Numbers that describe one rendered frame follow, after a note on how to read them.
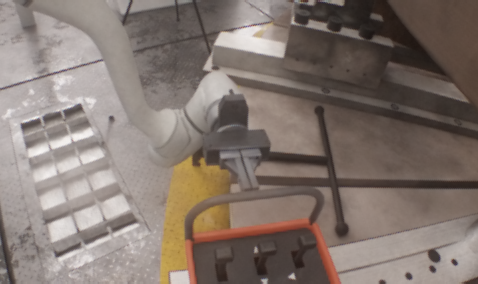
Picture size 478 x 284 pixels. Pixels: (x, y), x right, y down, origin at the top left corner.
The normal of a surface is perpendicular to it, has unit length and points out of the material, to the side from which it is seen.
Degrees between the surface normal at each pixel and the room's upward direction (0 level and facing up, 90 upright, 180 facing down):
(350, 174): 0
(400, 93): 72
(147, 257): 0
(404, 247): 0
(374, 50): 90
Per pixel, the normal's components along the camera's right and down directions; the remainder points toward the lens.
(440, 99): -0.15, 0.43
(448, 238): 0.11, -0.70
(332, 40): -0.18, 0.68
